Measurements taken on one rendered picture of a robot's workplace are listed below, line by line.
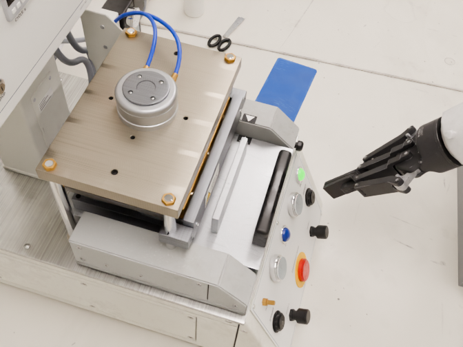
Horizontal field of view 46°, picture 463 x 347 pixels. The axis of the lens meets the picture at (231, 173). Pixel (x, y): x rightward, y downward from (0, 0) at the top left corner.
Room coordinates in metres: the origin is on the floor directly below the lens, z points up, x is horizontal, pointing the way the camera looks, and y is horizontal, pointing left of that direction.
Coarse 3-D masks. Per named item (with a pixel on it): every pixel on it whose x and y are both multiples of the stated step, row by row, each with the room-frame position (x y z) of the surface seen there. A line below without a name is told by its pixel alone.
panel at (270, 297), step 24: (288, 192) 0.49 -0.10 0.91; (288, 216) 0.46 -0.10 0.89; (312, 216) 0.52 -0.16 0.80; (312, 240) 0.49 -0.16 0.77; (264, 264) 0.35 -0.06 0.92; (288, 264) 0.40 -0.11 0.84; (264, 288) 0.33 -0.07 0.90; (288, 288) 0.37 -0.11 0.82; (264, 312) 0.30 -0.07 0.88; (288, 312) 0.33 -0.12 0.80; (288, 336) 0.30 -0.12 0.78
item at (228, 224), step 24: (240, 144) 0.50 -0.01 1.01; (264, 144) 0.54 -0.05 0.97; (240, 168) 0.49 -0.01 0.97; (264, 168) 0.49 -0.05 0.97; (72, 192) 0.41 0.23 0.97; (216, 192) 0.44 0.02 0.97; (240, 192) 0.45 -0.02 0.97; (264, 192) 0.45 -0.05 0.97; (216, 216) 0.38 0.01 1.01; (240, 216) 0.40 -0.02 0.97; (192, 240) 0.36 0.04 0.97; (216, 240) 0.36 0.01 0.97; (240, 240) 0.36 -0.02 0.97
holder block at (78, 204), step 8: (72, 200) 0.39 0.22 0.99; (80, 200) 0.39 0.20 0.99; (88, 200) 0.39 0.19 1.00; (96, 200) 0.39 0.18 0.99; (80, 208) 0.38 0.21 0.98; (88, 208) 0.38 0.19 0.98; (96, 208) 0.38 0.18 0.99; (104, 208) 0.38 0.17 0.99; (112, 208) 0.38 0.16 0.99; (120, 208) 0.38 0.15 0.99; (104, 216) 0.38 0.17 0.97; (112, 216) 0.37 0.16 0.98; (120, 216) 0.37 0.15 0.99; (128, 216) 0.37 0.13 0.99; (136, 216) 0.37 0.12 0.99; (144, 216) 0.37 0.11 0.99; (136, 224) 0.37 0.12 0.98; (144, 224) 0.37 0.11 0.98; (152, 224) 0.36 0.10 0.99; (160, 224) 0.36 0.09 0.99
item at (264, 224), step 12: (288, 156) 0.49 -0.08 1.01; (276, 168) 0.47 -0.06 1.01; (288, 168) 0.49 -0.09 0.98; (276, 180) 0.45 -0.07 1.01; (276, 192) 0.43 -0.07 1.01; (264, 204) 0.40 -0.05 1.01; (276, 204) 0.41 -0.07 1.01; (264, 216) 0.38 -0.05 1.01; (264, 228) 0.37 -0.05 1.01; (252, 240) 0.36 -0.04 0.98; (264, 240) 0.36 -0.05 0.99
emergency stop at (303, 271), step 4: (300, 260) 0.43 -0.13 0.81; (304, 260) 0.43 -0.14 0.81; (300, 264) 0.42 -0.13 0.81; (304, 264) 0.42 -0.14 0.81; (308, 264) 0.43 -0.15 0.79; (300, 268) 0.41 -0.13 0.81; (304, 268) 0.41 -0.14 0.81; (308, 268) 0.42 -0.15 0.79; (300, 272) 0.40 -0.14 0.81; (304, 272) 0.41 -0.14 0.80; (308, 272) 0.42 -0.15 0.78; (300, 276) 0.40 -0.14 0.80; (304, 276) 0.40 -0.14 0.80; (308, 276) 0.41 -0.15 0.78; (300, 280) 0.40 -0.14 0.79; (304, 280) 0.40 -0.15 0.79
